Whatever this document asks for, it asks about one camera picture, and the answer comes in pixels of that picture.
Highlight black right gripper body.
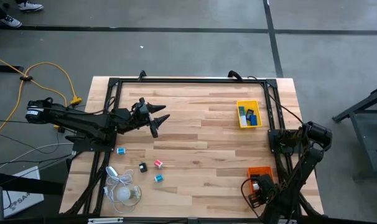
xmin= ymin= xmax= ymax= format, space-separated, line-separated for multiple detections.
xmin=247 ymin=174 xmax=276 ymax=208

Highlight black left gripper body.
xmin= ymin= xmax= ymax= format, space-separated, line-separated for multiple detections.
xmin=126 ymin=98 xmax=160 ymax=139

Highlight orange plastic basket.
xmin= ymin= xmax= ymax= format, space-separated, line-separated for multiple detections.
xmin=246 ymin=166 xmax=275 ymax=205

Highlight white bulb brass desk lamp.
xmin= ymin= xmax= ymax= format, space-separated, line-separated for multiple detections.
xmin=115 ymin=183 xmax=142 ymax=207

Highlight yellow plastic basket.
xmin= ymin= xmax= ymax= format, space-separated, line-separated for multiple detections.
xmin=236 ymin=99 xmax=263 ymax=129

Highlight silver aluminium extrusion piece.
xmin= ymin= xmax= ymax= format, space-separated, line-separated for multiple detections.
xmin=88 ymin=217 xmax=124 ymax=224

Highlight dark metal stand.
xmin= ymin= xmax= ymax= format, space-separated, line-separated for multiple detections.
xmin=332 ymin=84 xmax=377 ymax=183

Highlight black beam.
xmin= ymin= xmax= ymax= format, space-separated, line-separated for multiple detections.
xmin=0 ymin=170 xmax=65 ymax=197

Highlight white printed board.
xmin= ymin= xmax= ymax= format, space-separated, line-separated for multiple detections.
xmin=1 ymin=166 xmax=45 ymax=218

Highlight black floor bar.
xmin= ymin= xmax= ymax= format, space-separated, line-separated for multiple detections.
xmin=0 ymin=64 xmax=24 ymax=74

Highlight person's shoe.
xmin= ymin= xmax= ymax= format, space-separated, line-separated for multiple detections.
xmin=0 ymin=14 xmax=22 ymax=29
xmin=17 ymin=0 xmax=44 ymax=12

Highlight white lamp cable with switch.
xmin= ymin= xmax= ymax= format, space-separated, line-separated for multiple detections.
xmin=103 ymin=166 xmax=142 ymax=215

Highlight yellow extension cable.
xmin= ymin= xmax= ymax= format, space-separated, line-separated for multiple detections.
xmin=0 ymin=52 xmax=83 ymax=142

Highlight black cable loop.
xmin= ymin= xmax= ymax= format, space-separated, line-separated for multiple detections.
xmin=227 ymin=70 xmax=244 ymax=82

